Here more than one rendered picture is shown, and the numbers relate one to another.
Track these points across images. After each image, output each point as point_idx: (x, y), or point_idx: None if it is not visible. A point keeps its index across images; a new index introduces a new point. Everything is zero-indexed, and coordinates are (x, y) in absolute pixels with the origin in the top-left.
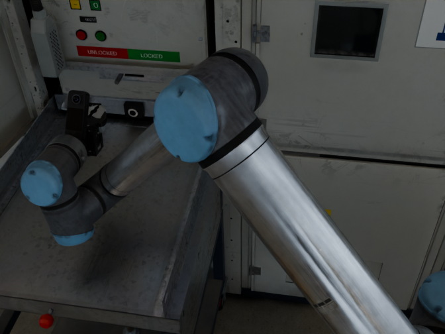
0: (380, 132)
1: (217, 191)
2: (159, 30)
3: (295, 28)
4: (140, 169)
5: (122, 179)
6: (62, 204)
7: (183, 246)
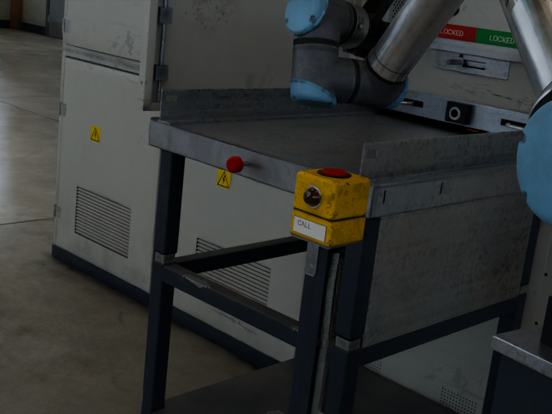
0: None
1: (513, 190)
2: None
3: None
4: (411, 14)
5: (388, 39)
6: (315, 39)
7: (425, 158)
